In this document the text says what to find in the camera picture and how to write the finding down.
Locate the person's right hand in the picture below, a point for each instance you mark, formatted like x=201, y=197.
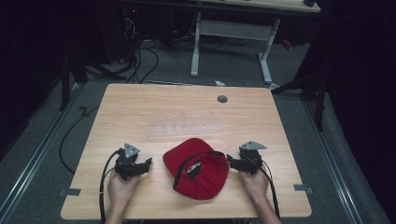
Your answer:
x=256, y=185

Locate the white scrap on floor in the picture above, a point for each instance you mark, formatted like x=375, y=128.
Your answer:
x=219, y=83

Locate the white metal desk frame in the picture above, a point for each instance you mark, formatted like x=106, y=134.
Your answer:
x=232, y=40

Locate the grey tape strip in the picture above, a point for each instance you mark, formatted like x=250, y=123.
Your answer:
x=302, y=188
x=70, y=192

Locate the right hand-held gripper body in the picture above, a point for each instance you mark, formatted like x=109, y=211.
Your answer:
x=249, y=158

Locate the red baseball cap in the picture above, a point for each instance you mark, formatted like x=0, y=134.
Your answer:
x=196, y=169

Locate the metal floor rail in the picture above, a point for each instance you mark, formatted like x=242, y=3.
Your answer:
x=34, y=155
x=331, y=161

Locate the black stand legs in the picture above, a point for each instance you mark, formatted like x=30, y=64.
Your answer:
x=74, y=74
x=311, y=90

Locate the person's left hand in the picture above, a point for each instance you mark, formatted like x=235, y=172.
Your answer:
x=120, y=189

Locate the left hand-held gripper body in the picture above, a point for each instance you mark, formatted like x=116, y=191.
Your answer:
x=127, y=160

